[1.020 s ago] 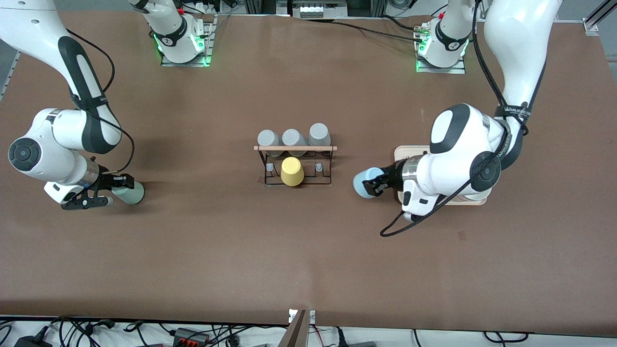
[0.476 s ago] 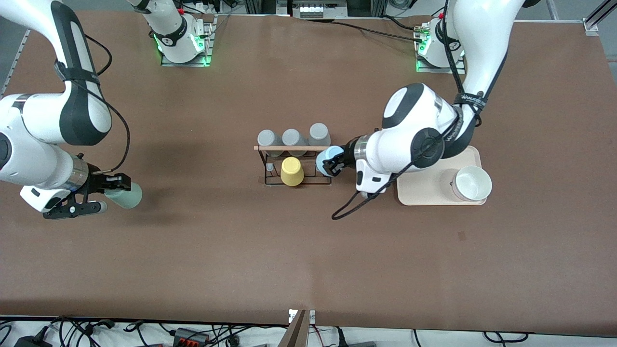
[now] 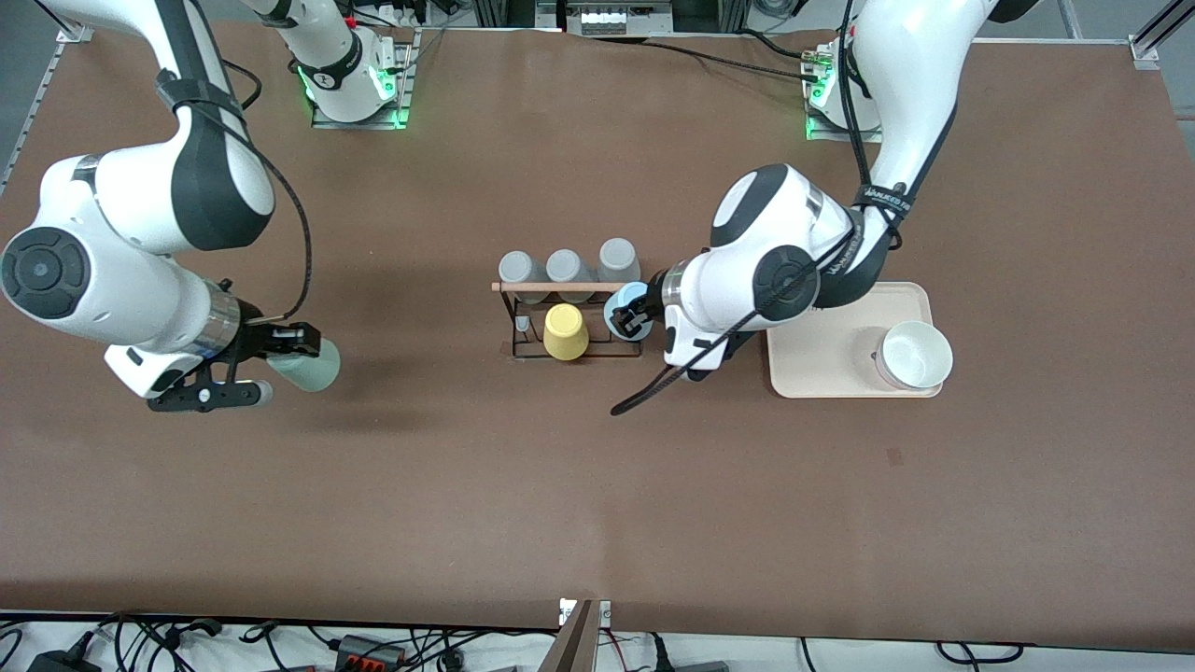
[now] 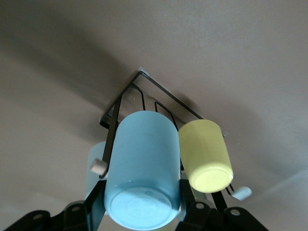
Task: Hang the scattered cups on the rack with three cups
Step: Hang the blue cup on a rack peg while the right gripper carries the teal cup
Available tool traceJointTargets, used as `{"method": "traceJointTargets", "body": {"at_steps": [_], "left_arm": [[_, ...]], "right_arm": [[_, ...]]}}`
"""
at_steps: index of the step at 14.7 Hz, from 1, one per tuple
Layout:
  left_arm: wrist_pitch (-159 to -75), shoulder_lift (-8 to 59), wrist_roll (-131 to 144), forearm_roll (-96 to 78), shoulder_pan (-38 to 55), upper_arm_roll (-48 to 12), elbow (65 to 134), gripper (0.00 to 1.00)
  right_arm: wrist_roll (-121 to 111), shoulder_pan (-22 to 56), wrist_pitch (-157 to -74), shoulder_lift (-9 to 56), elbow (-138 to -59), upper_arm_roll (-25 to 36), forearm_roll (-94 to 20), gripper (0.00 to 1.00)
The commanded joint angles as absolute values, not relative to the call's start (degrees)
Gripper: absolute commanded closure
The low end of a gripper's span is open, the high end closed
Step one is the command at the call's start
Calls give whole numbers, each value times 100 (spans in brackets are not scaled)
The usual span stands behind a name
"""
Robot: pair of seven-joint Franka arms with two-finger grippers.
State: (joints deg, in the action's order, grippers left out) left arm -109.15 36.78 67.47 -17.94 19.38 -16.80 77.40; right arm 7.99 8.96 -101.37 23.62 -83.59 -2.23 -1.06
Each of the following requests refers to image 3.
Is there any blue cup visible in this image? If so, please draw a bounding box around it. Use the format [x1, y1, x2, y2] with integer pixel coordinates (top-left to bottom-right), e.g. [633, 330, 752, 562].
[603, 281, 654, 343]

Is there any green cup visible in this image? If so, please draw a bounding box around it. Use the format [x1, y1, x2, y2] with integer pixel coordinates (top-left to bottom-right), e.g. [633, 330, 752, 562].
[269, 336, 341, 394]

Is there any grey cup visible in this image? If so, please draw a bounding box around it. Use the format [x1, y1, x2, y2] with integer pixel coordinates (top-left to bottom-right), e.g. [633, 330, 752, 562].
[596, 238, 643, 286]
[498, 250, 550, 305]
[545, 248, 598, 305]

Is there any yellow cup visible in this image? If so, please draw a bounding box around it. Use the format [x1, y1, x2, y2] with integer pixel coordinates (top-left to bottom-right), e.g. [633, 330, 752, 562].
[542, 303, 591, 362]

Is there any beige plastic tray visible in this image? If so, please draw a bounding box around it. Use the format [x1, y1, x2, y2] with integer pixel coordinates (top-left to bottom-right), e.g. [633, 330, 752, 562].
[767, 282, 944, 399]

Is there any white bowl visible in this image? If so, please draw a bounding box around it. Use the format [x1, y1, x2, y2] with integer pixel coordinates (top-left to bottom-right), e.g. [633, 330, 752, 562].
[875, 320, 954, 391]

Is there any white power strip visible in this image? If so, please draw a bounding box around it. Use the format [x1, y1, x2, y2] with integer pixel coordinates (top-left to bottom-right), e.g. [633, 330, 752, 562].
[565, 0, 675, 37]

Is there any black power adapter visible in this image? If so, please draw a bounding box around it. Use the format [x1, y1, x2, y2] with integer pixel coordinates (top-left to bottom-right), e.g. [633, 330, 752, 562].
[26, 644, 102, 672]

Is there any black red connector block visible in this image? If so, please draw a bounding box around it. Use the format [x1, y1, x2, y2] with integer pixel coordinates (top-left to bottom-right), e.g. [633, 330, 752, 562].
[334, 635, 408, 672]

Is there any black wire cup rack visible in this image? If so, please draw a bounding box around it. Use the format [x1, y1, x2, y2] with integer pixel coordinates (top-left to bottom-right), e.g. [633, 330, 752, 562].
[492, 280, 647, 362]

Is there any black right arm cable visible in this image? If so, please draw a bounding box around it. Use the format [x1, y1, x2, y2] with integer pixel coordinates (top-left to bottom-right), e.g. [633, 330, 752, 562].
[219, 60, 315, 324]

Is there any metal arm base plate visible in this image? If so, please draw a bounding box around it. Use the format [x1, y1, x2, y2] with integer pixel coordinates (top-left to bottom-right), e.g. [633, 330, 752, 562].
[805, 45, 883, 145]
[311, 28, 414, 131]

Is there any black table cable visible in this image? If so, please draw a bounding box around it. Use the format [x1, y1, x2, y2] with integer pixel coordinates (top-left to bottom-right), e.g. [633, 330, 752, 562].
[597, 35, 815, 83]

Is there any wooden stand post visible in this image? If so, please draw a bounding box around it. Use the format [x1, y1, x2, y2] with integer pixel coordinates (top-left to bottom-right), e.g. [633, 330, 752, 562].
[539, 599, 598, 672]

